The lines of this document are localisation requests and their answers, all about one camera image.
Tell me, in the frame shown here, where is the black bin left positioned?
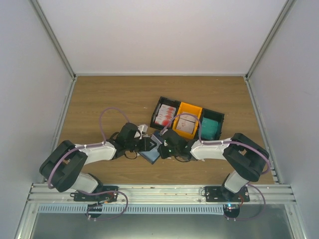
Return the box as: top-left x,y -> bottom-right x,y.
150,97 -> 181,130

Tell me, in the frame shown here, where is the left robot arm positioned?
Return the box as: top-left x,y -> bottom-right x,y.
39,122 -> 157,201

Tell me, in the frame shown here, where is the black bin right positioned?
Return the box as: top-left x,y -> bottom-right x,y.
199,108 -> 224,141

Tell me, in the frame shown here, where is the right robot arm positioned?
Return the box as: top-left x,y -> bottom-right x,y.
158,129 -> 271,202

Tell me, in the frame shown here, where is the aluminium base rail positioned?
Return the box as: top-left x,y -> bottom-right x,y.
27,184 -> 297,205

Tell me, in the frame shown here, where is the orange bin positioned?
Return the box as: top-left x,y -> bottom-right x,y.
172,102 -> 202,139

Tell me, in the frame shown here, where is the black bin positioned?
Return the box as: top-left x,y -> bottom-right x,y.
199,108 -> 224,141
150,97 -> 181,130

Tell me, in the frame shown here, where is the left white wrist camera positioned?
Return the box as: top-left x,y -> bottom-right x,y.
135,124 -> 148,139

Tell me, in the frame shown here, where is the left aluminium frame post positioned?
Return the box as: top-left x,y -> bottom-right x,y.
29,0 -> 76,81

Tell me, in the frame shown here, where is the red patterned cards stack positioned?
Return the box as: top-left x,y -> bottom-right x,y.
155,104 -> 176,127

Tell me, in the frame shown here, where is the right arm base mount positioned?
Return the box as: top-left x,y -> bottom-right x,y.
199,186 -> 250,221

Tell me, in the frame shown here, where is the right aluminium frame post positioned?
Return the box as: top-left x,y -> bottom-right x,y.
245,0 -> 296,81

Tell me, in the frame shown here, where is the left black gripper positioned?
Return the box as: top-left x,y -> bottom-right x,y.
126,137 -> 157,152

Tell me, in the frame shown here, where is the white pink cards stack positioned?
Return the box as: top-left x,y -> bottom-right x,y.
176,112 -> 197,134

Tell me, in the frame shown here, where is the grey slotted cable duct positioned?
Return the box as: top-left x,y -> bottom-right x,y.
38,204 -> 224,215

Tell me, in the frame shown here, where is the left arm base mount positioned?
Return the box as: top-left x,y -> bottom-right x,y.
70,186 -> 119,219

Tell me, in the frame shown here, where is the aluminium frame post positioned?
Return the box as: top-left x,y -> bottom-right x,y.
29,0 -> 76,81
245,0 -> 296,81

